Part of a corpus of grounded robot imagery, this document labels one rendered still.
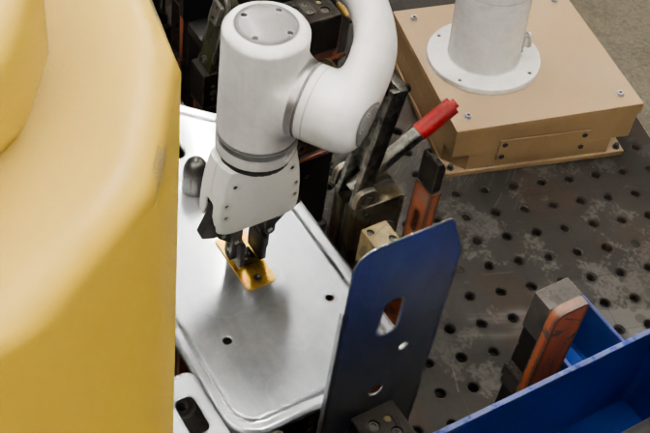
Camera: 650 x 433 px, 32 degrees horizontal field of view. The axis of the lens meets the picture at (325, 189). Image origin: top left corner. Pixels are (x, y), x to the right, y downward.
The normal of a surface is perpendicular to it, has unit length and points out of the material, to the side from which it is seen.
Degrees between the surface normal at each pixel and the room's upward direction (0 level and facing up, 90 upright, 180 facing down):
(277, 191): 91
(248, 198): 90
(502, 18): 87
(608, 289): 0
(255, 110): 90
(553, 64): 4
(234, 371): 0
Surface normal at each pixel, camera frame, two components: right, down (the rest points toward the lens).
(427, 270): 0.51, 0.67
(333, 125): -0.13, 0.33
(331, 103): -0.18, -0.07
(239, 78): -0.48, 0.61
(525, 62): 0.05, -0.71
